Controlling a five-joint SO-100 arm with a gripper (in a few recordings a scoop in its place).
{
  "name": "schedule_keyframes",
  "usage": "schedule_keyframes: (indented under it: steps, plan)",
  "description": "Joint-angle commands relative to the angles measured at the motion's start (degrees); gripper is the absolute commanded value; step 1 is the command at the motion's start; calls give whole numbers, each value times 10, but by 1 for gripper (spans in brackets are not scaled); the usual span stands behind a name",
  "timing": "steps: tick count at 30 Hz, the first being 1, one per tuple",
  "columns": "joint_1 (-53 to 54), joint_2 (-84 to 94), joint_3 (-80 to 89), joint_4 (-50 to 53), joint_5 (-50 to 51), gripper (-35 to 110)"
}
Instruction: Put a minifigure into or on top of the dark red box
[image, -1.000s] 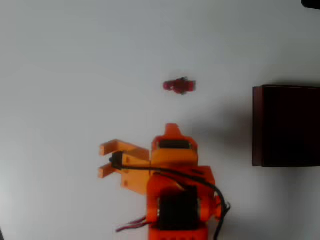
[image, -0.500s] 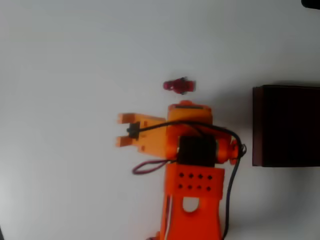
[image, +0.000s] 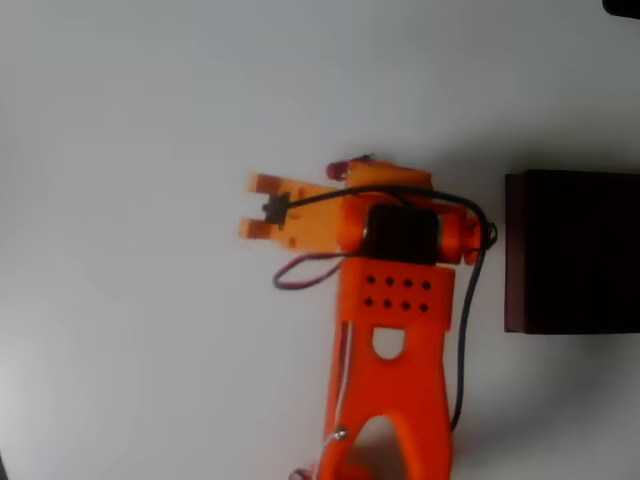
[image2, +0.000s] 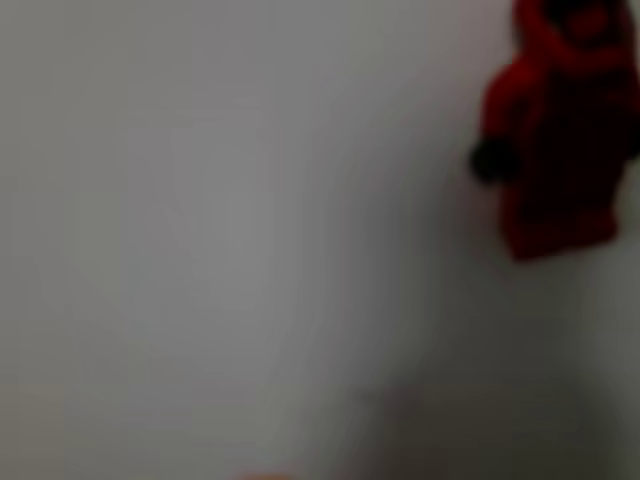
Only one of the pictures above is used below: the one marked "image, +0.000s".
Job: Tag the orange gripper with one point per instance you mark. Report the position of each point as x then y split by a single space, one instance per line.
395 176

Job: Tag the small red toy figure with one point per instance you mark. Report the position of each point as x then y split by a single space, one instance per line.
337 170

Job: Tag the dark brown open box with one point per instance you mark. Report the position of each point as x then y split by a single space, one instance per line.
580 255

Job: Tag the silver screw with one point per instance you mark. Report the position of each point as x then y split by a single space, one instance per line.
341 434

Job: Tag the black object at corner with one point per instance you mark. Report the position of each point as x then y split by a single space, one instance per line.
622 7

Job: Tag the orange pronged camera mount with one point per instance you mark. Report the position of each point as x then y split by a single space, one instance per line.
315 225

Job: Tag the small black camera module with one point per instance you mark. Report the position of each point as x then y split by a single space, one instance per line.
275 211

